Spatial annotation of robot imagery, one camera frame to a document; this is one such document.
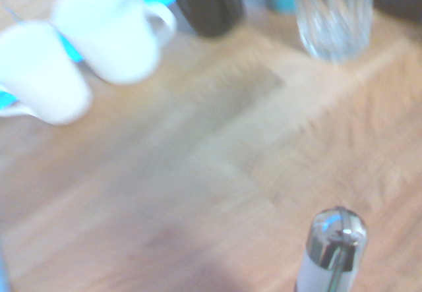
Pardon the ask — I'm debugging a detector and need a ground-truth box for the white-handled metal spoon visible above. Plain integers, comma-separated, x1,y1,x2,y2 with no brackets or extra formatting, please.
295,206,368,292

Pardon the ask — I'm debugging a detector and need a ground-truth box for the black jar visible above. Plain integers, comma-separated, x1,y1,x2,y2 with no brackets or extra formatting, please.
167,0,245,38

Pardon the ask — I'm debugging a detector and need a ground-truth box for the white mug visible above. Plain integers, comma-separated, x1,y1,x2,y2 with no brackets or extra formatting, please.
0,20,95,127
51,0,179,85

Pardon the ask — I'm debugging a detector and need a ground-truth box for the clear drinking glass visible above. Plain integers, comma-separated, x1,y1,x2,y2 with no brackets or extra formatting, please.
291,0,376,63

